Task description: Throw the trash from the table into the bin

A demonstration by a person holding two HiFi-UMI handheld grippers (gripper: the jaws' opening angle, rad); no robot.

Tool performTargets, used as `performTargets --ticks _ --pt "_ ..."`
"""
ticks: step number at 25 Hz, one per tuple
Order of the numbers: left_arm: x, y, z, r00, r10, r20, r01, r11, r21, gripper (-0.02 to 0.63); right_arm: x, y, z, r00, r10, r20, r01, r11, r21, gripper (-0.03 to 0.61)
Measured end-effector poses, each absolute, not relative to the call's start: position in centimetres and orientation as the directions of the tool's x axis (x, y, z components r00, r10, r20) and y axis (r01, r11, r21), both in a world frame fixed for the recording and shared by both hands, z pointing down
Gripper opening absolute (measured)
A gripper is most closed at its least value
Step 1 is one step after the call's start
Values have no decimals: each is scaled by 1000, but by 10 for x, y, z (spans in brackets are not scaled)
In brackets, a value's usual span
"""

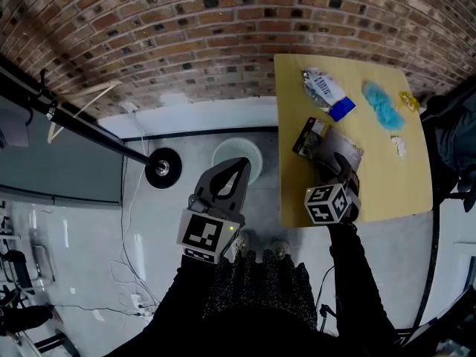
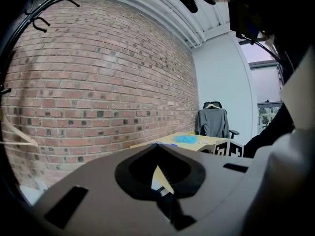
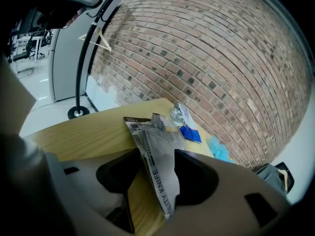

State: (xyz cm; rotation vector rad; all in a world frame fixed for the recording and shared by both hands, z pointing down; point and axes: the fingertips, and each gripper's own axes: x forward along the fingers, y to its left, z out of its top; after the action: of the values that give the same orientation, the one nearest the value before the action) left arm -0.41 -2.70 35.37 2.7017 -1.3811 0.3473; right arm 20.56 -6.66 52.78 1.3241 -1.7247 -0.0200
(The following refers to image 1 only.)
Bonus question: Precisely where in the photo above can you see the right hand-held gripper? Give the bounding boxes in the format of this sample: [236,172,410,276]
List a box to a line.
[304,152,362,225]

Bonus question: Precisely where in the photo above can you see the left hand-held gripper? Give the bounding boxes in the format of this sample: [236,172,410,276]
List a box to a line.
[176,157,253,266]

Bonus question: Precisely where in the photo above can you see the grey package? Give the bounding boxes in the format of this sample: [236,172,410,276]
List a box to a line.
[292,116,364,173]

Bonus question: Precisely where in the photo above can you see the white round waste bin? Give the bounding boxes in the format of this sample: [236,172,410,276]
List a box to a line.
[211,137,263,185]

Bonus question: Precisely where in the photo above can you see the small white paper scrap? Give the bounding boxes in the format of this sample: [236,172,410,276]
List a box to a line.
[390,135,407,157]

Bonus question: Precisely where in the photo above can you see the blue fluffy duster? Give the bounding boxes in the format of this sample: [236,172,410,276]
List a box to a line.
[362,81,407,132]

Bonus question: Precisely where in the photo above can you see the white and blue wrapper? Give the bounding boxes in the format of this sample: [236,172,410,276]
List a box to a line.
[301,67,357,123]

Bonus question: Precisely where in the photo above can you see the yellow wrapper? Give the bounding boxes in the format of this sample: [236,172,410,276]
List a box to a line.
[398,91,421,113]

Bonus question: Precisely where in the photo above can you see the person's right forearm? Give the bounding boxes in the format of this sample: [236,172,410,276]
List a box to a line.
[327,221,399,357]

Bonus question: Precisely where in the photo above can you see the person's left forearm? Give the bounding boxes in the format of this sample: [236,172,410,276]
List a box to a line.
[148,253,224,357]

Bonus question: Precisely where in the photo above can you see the light wooden board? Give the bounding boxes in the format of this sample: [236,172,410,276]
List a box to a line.
[274,53,434,228]

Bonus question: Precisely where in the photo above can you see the person's left shoe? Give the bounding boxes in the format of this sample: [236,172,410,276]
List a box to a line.
[232,231,250,260]

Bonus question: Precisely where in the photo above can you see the black office chair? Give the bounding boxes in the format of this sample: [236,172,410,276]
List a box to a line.
[419,87,476,213]

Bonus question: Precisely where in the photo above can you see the person's patterned skirt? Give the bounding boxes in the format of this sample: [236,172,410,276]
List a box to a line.
[202,249,319,334]

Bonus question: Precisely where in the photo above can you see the grey garment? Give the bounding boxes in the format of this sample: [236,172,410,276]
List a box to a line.
[433,98,476,174]

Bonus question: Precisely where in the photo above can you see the black coat rack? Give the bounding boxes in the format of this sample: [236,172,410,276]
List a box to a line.
[0,65,183,190]

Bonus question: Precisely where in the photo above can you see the white power strip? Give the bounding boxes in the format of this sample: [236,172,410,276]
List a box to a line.
[129,292,153,318]

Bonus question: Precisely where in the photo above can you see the wooden clothes hanger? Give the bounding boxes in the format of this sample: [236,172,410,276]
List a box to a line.
[48,80,123,147]

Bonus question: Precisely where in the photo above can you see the grey cabinet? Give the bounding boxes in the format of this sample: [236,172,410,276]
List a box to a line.
[0,94,124,208]

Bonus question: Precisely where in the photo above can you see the black equipment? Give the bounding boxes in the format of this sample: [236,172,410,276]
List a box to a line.
[0,249,34,297]

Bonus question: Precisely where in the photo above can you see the white cable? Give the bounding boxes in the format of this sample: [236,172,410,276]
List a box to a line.
[109,112,161,319]

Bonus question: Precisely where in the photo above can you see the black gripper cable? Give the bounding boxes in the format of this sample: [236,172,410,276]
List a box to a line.
[315,266,338,334]

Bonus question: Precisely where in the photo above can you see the thin black cable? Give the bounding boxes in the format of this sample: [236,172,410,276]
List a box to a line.
[48,303,149,318]

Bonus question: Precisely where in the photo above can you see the chrome tube frame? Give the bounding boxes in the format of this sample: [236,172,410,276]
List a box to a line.
[31,243,57,284]

